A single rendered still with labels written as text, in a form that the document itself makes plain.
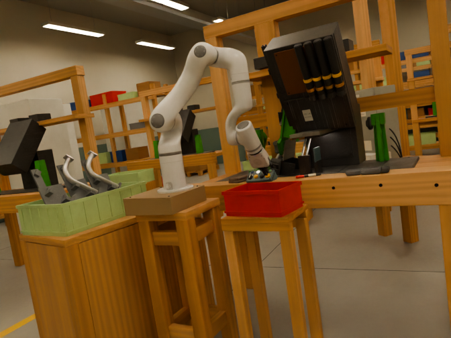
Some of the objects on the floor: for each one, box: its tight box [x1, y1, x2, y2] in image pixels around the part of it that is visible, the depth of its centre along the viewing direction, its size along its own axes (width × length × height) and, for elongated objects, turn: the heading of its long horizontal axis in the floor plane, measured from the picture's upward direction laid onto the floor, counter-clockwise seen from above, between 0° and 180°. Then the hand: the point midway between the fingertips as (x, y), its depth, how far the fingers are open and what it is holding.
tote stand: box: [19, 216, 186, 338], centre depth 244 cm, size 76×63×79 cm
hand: (265, 171), depth 213 cm, fingers closed
